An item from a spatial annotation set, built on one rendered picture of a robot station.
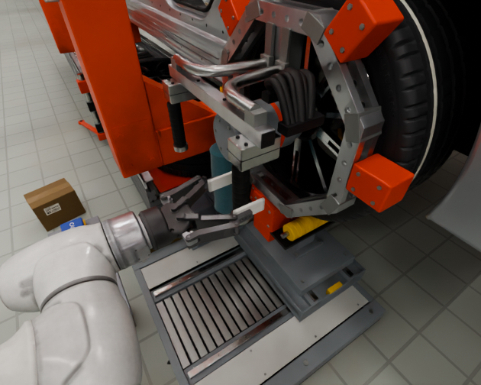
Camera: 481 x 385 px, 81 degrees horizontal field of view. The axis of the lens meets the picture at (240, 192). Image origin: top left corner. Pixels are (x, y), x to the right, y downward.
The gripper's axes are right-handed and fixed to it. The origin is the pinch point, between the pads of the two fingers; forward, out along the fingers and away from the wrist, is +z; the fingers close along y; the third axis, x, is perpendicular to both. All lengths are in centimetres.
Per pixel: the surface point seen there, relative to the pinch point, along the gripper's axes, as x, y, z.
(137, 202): -83, -105, -10
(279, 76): 21.2, -2.3, 9.4
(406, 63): 22.8, 7.9, 29.9
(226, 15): 24, -40, 21
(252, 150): 11.2, 2.3, 1.0
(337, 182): -1.2, 7.5, 20.7
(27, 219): -83, -125, -69
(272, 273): -68, -13, 25
